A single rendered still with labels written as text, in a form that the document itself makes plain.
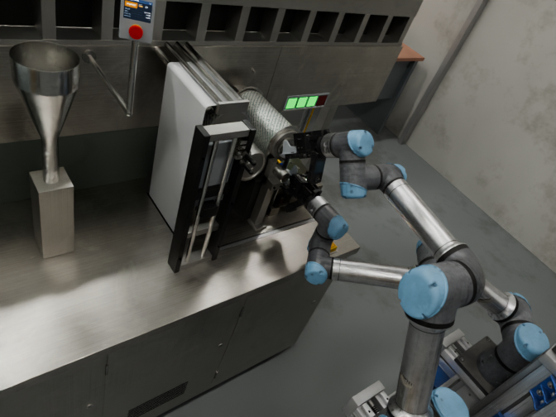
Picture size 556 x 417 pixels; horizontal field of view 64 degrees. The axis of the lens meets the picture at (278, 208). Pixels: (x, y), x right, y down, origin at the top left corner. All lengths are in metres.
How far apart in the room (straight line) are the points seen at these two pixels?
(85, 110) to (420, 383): 1.23
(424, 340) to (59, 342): 0.93
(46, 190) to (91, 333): 0.40
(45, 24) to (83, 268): 0.69
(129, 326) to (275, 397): 1.18
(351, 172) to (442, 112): 3.33
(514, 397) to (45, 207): 1.41
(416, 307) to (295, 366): 1.48
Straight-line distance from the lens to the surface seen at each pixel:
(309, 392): 2.45
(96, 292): 1.44
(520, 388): 1.50
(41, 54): 1.24
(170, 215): 1.60
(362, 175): 1.29
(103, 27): 1.43
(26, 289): 1.46
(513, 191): 4.32
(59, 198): 1.36
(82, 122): 1.56
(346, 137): 1.28
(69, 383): 1.48
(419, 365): 1.19
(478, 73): 4.38
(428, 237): 1.25
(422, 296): 1.08
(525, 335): 1.77
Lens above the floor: 2.06
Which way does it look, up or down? 39 degrees down
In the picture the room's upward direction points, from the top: 22 degrees clockwise
